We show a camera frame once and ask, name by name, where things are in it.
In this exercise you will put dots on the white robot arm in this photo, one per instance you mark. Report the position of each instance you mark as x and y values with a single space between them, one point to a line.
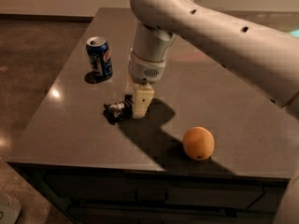
266 58

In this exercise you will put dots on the blue pepsi soda can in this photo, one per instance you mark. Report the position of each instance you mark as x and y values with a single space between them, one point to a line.
99 56

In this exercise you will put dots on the dark counter cabinet drawers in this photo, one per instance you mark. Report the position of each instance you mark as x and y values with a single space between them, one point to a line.
108 196

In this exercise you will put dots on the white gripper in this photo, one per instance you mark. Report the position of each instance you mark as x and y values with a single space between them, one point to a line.
144 69

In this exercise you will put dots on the white object on floor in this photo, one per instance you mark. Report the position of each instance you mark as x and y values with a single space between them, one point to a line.
10 209

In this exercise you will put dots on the black rxbar chocolate bar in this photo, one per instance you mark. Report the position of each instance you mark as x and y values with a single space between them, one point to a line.
117 112

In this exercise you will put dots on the orange fruit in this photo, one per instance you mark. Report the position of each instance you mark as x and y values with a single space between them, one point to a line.
198 143

